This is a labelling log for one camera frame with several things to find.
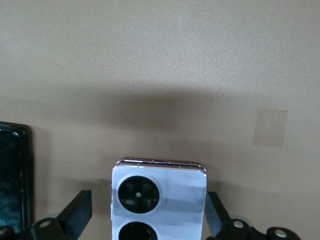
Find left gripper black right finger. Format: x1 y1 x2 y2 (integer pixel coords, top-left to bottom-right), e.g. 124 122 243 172
205 191 301 240

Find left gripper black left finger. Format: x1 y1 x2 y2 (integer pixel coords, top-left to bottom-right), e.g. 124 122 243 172
0 189 93 240

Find black slab smartphone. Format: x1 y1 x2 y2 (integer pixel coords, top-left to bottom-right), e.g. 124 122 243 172
0 121 34 235

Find small brown tape patch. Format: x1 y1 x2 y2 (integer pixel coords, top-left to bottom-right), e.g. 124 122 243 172
252 109 290 148

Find white flip phone black circles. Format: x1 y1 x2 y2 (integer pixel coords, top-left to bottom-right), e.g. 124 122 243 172
109 157 209 240

